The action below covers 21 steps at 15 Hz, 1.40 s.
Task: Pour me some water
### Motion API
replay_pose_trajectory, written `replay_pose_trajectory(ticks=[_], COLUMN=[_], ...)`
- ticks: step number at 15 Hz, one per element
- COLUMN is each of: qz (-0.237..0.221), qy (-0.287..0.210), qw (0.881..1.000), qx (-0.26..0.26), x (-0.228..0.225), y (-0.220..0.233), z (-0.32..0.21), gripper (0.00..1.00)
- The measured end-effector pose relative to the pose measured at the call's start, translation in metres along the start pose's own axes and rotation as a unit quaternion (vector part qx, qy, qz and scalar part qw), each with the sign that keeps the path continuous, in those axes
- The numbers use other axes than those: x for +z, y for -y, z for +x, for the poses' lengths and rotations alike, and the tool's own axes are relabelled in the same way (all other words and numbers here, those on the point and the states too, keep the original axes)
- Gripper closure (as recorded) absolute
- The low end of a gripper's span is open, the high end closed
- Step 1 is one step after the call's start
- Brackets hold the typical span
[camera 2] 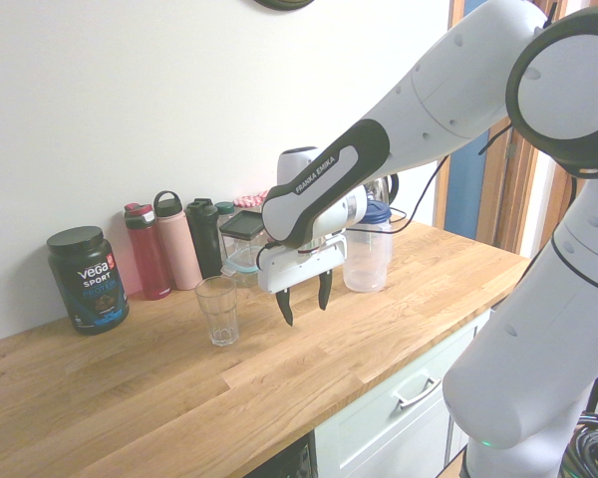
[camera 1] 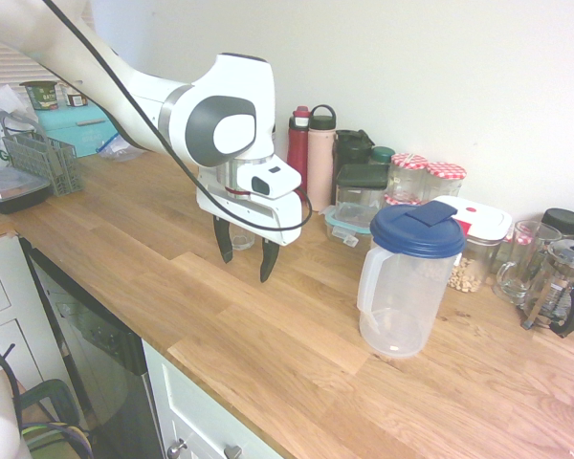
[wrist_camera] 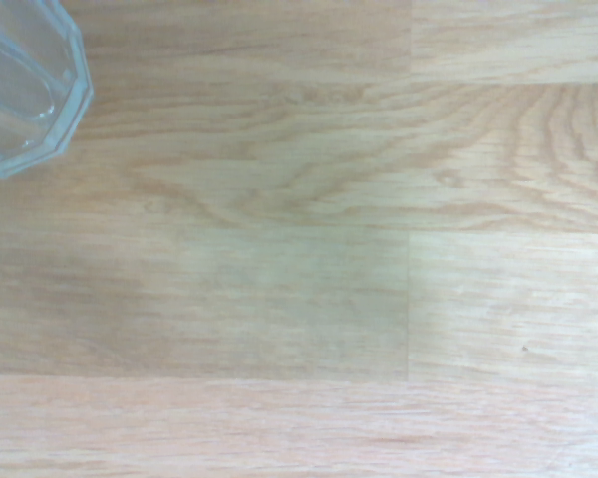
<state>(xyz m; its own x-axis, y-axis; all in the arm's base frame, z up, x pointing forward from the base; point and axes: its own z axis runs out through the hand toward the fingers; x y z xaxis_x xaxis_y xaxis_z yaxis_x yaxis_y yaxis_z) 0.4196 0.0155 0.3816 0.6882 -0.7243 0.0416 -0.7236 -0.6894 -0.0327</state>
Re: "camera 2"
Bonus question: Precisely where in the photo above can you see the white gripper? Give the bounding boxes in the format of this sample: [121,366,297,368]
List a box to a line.
[256,233,349,329]

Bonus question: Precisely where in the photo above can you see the clear plastic pitcher blue lid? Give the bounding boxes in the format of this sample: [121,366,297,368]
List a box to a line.
[342,201,395,294]

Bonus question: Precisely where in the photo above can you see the pink insulated water bottle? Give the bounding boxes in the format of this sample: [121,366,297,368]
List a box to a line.
[152,190,204,291]

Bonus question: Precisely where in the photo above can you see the red water bottle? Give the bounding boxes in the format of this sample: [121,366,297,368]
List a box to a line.
[124,202,173,301]

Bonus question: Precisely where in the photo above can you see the glass container teal clip lid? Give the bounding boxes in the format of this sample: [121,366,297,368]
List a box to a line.
[221,248,260,289]

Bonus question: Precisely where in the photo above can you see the clear faceted drinking glass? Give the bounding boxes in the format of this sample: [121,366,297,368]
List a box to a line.
[194,276,239,348]

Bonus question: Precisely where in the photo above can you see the clear container black square lid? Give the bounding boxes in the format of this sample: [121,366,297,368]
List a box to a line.
[218,209,268,265]

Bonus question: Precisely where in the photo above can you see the red checkered lid jar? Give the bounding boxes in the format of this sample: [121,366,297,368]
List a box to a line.
[232,191,270,213]

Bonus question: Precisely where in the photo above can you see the black shaker bottle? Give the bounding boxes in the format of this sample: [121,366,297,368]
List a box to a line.
[185,197,224,280]

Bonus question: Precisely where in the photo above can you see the green lid glass jar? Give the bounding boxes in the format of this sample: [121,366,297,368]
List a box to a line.
[214,201,236,250]

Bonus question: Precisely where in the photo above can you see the white rounded appliance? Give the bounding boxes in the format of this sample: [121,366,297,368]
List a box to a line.
[277,146,320,190]

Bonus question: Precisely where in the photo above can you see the dark dishwasher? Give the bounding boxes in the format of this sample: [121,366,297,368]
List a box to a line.
[238,432,314,478]

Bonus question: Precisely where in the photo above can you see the blue door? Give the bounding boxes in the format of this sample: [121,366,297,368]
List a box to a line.
[447,131,490,245]

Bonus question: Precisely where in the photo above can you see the black Vega protein tub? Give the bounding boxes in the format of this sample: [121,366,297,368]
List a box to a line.
[46,226,131,336]

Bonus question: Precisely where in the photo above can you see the silver drawer handle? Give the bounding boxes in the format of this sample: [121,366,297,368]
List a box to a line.
[392,373,443,409]

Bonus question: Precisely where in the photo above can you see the wooden door frame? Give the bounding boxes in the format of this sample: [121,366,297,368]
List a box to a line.
[433,0,579,260]

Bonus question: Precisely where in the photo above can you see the dark round wall object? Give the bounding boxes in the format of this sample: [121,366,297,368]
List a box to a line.
[252,0,316,11]

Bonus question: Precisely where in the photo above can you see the coiled cable bundle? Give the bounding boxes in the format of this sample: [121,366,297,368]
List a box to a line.
[562,410,598,478]

